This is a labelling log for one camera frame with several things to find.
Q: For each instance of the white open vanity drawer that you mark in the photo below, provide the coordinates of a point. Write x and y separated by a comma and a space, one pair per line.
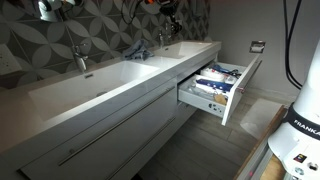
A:
233, 96

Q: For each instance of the blue cardboard box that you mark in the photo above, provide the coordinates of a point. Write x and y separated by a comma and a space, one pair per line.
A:
215, 85

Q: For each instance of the grey closed drawer front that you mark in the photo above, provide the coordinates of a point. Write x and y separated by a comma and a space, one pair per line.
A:
163, 146
100, 150

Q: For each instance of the chrome toilet paper holder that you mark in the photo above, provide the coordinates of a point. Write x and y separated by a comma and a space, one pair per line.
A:
257, 47

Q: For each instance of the grey crumpled cloth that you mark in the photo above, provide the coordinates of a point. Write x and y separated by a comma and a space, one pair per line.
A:
137, 50

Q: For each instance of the round sink drain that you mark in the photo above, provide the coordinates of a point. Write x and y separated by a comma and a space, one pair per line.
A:
101, 93

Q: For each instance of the white double sink countertop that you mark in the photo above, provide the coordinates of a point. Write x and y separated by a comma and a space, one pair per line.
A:
66, 96

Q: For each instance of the wooden robot mounting platform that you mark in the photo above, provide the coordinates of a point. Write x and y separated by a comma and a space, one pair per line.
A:
263, 143

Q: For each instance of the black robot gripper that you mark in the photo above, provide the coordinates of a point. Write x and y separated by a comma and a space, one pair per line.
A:
170, 13

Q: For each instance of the chrome sink faucet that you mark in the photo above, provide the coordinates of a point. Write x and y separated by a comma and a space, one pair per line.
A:
161, 38
80, 58

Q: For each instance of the red white plastic packet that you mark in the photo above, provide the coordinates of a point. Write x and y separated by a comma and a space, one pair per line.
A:
216, 75

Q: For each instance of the chrome right faucet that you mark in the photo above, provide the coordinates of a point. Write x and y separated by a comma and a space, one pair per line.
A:
168, 35

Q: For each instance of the clear plastic bag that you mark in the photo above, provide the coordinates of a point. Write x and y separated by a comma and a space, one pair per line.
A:
200, 91

